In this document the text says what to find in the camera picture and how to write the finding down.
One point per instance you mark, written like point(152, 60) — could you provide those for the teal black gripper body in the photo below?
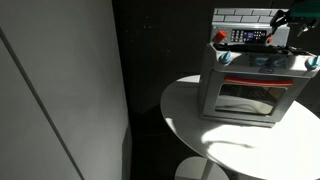
point(305, 10)

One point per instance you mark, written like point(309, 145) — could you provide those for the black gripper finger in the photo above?
point(279, 20)
point(306, 27)

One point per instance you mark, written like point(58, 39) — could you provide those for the small red round button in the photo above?
point(269, 40)

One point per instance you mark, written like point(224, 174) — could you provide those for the blue stove knob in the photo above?
point(277, 62)
point(313, 62)
point(225, 58)
point(259, 61)

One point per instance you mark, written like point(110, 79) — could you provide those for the large red stove knob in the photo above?
point(220, 36)

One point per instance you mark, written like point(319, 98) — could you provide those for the grey toy stove oven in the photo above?
point(213, 100)

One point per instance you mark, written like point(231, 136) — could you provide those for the round white table base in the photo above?
point(193, 170)

